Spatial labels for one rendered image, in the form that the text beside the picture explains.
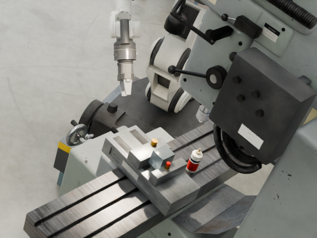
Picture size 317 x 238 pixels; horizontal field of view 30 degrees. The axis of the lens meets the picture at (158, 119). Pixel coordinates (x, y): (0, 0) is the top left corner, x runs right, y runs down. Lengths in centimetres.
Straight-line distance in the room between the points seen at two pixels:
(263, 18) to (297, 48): 13
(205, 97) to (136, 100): 123
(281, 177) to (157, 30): 331
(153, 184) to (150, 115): 107
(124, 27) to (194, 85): 52
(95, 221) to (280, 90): 82
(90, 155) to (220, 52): 84
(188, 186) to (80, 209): 38
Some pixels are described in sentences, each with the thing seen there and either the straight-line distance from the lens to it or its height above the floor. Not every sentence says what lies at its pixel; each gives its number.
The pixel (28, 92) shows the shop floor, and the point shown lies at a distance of 386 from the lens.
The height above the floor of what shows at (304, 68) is 165.
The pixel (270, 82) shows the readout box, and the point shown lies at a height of 172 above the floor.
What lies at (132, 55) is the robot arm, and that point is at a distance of 233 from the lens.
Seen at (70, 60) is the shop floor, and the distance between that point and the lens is 421.
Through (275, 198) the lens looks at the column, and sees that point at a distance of 168.
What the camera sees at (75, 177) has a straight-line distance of 246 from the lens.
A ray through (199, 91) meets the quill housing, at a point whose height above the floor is 136.
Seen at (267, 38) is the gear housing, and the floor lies 167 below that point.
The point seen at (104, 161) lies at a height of 87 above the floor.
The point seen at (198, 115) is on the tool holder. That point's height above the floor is 122.
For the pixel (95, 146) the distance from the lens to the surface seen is 245.
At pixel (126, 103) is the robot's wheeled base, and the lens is 304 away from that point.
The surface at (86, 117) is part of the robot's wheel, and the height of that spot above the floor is 56.
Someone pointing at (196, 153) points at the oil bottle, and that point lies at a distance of 214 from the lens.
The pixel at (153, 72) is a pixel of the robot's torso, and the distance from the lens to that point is 273.
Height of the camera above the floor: 242
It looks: 38 degrees down
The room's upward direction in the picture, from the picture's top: 20 degrees clockwise
